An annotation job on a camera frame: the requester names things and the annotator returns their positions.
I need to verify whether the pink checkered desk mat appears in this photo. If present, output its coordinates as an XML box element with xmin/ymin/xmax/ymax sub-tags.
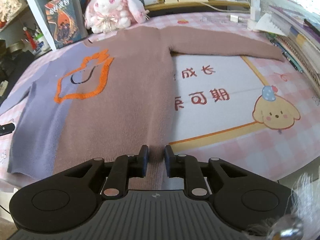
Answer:
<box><xmin>1</xmin><ymin>13</ymin><xmax>319</xmax><ymax>190</ymax></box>

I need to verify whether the stack of books right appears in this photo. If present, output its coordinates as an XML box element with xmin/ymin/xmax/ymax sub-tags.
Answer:
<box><xmin>268</xmin><ymin>5</ymin><xmax>319</xmax><ymax>93</ymax></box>

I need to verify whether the Harry Potter book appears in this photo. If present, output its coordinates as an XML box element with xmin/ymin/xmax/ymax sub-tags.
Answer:
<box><xmin>44</xmin><ymin>0</ymin><xmax>88</xmax><ymax>49</ymax></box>

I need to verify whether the pink white bunny plush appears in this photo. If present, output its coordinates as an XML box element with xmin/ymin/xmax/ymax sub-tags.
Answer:
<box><xmin>84</xmin><ymin>0</ymin><xmax>149</xmax><ymax>34</ymax></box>

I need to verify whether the purple and brown sweater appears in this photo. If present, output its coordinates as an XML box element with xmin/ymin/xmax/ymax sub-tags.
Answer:
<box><xmin>1</xmin><ymin>25</ymin><xmax>283</xmax><ymax>180</ymax></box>

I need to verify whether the white charger plug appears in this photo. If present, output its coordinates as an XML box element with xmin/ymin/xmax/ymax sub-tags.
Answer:
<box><xmin>230</xmin><ymin>15</ymin><xmax>239</xmax><ymax>23</ymax></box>

